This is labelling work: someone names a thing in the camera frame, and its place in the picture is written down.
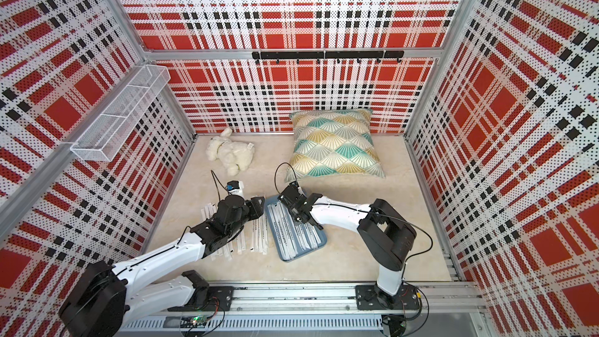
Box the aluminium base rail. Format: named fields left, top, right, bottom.
left=119, top=282, right=494, bottom=336

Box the white paper straw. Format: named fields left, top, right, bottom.
left=201, top=204, right=213, bottom=220
left=272, top=204, right=296, bottom=261

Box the blue plastic storage tray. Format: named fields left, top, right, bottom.
left=264, top=196, right=328, bottom=262

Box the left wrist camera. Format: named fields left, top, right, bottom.
left=226, top=180, right=244, bottom=198

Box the white plush toy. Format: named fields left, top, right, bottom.
left=205, top=127, right=255, bottom=176

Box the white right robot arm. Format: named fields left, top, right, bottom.
left=278, top=182, right=417, bottom=300

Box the geometric fan pattern pillow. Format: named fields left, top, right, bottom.
left=285, top=109, right=385, bottom=182

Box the green circuit board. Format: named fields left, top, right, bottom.
left=180, top=315, right=211, bottom=330

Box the black wall hook rail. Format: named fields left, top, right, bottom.
left=251, top=50, right=405, bottom=62

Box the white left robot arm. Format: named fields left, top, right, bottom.
left=59, top=195, right=265, bottom=336

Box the white wire mesh basket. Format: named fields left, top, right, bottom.
left=70, top=64, right=170, bottom=162

